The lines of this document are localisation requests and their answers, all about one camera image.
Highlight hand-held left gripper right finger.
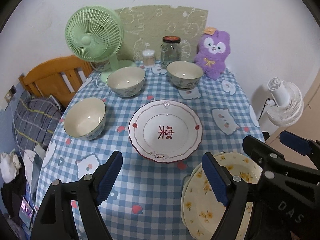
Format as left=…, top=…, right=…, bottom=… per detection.
left=201, top=152, right=260, bottom=240

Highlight white standing fan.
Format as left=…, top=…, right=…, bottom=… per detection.
left=257, top=77, right=304, bottom=128

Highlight green printed board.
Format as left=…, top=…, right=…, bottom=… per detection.
left=114, top=5, right=209, bottom=63

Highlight grey plaid pillow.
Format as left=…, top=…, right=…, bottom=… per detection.
left=12, top=95, right=63, bottom=153

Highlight dark cloth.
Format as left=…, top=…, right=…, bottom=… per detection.
left=0, top=165, right=28, bottom=220

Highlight purple plush bunny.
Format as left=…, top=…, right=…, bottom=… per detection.
left=194, top=27, right=232, bottom=80

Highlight blue checked tablecloth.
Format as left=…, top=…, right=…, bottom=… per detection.
left=35, top=60, right=266, bottom=240

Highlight lit phone screen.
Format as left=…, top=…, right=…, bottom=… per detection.
left=19, top=196, right=34, bottom=227

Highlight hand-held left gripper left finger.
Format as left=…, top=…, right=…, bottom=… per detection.
left=30, top=150, right=123, bottom=240

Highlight yellow floral plate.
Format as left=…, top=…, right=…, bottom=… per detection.
left=180, top=172, right=198, bottom=230
left=184, top=152, right=263, bottom=240

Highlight white crumpled cloth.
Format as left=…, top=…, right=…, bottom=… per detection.
left=0, top=151, right=22, bottom=183

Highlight wall socket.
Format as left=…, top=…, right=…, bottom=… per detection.
left=4, top=85, right=17, bottom=103

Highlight wooden bed headboard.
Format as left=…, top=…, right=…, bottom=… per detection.
left=19, top=55, right=94, bottom=108

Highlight cream bowl with floral outside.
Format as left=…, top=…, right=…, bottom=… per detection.
left=106, top=67, right=146, bottom=98
left=63, top=97, right=107, bottom=141
left=166, top=61, right=204, bottom=90

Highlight glass jar with dark lid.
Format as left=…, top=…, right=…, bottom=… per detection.
left=161, top=36, right=182, bottom=68

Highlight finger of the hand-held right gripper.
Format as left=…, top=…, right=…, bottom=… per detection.
left=242, top=135, right=300, bottom=188
left=279, top=131, right=320, bottom=165

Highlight cotton swab container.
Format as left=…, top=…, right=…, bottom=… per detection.
left=142, top=49, right=156, bottom=67

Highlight green desk fan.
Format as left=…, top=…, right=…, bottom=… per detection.
left=64, top=5, right=137, bottom=83

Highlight white fan cable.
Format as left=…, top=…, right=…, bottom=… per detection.
left=91, top=61, right=110, bottom=88

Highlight black fan power cable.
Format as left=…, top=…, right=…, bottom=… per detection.
left=257, top=97, right=274, bottom=120

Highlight white plate with red mark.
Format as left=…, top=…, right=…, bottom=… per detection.
left=128, top=100, right=202, bottom=164

